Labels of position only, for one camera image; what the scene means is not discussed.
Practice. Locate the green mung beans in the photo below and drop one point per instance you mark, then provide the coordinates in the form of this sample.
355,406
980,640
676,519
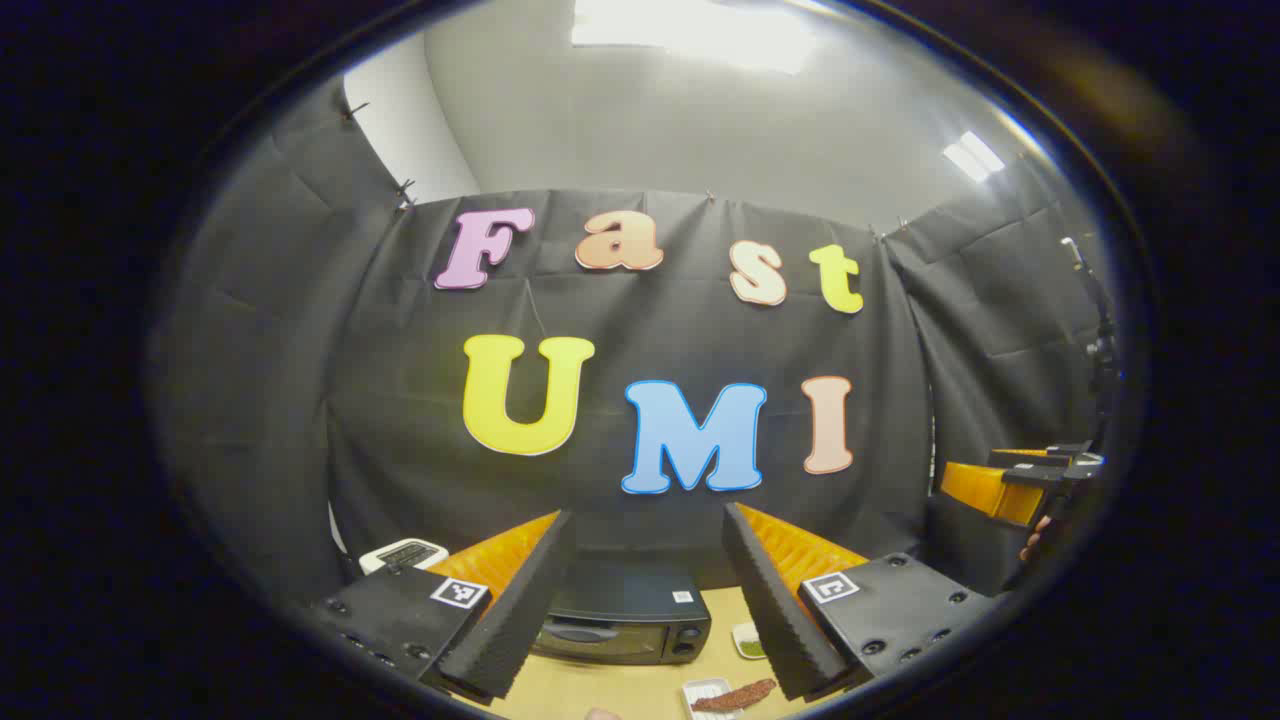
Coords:
752,649

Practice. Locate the black backdrop cloth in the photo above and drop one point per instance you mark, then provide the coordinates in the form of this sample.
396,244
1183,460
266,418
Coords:
650,330

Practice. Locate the white rectangular tray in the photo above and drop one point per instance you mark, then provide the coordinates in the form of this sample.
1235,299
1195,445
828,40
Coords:
700,688

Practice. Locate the white divided dish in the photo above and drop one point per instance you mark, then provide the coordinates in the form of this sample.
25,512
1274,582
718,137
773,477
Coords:
745,632

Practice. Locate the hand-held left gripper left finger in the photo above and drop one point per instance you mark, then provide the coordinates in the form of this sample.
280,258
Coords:
520,610

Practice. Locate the small ceiling light panel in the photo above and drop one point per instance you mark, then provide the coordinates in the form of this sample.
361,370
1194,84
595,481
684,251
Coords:
975,155

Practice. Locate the white appliance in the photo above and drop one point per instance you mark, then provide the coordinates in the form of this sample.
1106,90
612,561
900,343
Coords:
400,555

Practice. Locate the red meat piece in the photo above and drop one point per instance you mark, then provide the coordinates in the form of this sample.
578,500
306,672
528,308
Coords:
735,696

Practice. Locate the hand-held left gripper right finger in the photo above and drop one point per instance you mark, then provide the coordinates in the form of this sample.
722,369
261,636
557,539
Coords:
770,610

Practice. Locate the large ceiling light panel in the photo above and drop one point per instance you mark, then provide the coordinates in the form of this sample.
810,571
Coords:
690,30

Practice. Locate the black electric oven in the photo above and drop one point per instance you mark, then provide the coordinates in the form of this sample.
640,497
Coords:
630,600

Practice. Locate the black tripod stand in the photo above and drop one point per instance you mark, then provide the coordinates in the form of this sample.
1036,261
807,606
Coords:
1100,350

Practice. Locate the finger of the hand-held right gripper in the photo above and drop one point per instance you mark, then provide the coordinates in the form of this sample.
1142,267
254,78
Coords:
985,492
1030,456

